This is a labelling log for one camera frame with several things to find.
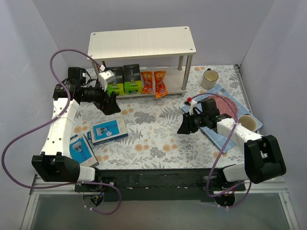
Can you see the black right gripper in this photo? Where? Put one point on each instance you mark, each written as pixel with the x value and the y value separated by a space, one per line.
pixel 191 122

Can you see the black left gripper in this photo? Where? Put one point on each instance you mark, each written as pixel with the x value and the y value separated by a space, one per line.
pixel 103 102

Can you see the black green razor box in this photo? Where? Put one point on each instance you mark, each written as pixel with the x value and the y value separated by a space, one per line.
pixel 117 83
pixel 132 79

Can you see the blue Harry's razor box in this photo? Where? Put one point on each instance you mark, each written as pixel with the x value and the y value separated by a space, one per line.
pixel 107 131

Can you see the orange razor packet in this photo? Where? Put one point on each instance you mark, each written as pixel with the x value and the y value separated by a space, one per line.
pixel 160 88
pixel 148 82

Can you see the white two-tier shelf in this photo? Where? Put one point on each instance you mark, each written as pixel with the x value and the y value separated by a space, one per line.
pixel 169 48

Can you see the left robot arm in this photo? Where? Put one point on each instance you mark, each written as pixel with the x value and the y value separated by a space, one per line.
pixel 55 163

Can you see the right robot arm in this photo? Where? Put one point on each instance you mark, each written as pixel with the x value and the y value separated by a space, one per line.
pixel 263 159

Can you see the floral tablecloth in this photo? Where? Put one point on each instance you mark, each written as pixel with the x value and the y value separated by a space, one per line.
pixel 152 141

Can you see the pink polka dot plate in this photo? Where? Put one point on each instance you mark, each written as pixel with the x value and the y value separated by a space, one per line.
pixel 225 105

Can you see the blue checkered placemat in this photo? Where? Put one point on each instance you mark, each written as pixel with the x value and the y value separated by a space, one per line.
pixel 216 138

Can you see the cream enamel mug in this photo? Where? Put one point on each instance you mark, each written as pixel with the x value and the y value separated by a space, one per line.
pixel 209 79

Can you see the painted ceramic mug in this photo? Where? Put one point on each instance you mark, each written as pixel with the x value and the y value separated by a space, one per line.
pixel 248 122

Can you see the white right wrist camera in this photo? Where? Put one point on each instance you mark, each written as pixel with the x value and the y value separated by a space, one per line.
pixel 193 107

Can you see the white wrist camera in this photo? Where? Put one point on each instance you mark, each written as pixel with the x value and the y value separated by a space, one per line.
pixel 193 107
pixel 105 78

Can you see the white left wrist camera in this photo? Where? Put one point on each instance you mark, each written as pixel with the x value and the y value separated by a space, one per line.
pixel 105 78

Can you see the silver fork black handle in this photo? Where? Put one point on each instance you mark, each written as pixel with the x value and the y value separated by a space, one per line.
pixel 221 91

